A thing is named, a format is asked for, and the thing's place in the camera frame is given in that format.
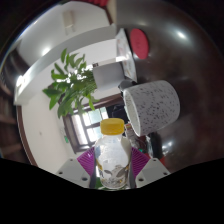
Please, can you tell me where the leafy plant in white pot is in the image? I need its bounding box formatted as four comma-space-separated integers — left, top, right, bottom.
42, 48, 126, 119

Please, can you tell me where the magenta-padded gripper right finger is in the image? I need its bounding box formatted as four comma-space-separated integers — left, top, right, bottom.
127, 147, 171, 190

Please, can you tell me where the red carpeted staircase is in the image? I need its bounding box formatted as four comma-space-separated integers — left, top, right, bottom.
79, 0, 110, 8

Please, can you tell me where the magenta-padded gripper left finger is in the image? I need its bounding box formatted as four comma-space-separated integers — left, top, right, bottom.
55, 146, 100, 188

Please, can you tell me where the dark wooden glazed double door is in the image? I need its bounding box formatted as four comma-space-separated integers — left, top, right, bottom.
61, 94, 126, 154

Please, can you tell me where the clear bottle with yellow cap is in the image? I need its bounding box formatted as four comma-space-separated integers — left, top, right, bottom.
94, 117, 133, 191

